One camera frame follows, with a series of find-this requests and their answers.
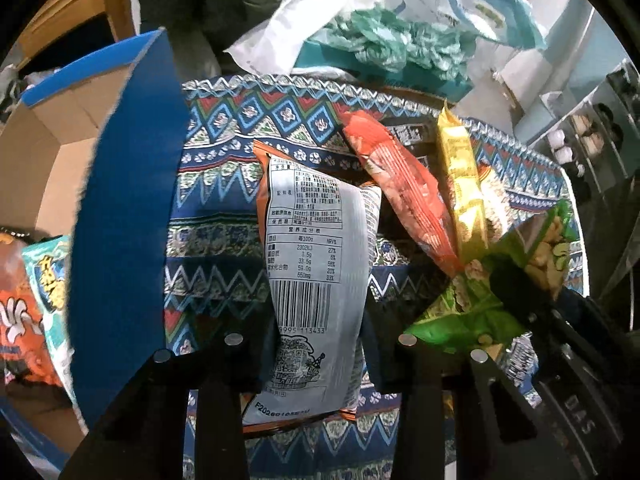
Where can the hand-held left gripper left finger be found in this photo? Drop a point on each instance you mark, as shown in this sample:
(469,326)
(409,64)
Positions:
(235,365)

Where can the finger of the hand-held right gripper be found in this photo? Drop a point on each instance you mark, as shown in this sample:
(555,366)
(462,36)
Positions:
(515,295)

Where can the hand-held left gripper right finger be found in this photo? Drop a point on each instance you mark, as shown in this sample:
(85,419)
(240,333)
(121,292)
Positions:
(372,350)

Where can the green snack packet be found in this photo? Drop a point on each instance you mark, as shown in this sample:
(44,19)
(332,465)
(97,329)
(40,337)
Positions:
(465,315)

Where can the silver-backed orange snack packet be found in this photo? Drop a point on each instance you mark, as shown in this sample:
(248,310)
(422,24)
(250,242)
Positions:
(320,240)

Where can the yellow snack packet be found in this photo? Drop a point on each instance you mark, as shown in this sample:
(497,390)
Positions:
(462,180)

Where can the orange-red snack packet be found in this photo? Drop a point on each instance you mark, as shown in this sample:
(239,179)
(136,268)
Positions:
(400,180)

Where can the blue cardboard box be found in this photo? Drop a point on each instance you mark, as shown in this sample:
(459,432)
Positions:
(130,200)

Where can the teal snack packet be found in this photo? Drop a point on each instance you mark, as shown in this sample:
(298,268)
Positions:
(50,280)

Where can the patterned blue tablecloth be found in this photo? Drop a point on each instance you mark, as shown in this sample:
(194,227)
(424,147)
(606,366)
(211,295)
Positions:
(220,160)

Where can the orange snack packet white lettering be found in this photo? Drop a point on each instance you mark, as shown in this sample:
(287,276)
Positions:
(20,320)

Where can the green plastic bag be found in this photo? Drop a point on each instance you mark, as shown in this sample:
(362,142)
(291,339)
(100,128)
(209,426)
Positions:
(395,45)

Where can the teal and white shopping bag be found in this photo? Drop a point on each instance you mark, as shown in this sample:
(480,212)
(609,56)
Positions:
(480,0)

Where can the white plastic bag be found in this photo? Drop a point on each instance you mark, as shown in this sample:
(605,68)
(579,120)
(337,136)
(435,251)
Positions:
(295,25)

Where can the wooden cabinet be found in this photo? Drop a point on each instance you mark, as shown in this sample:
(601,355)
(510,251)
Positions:
(75,0)

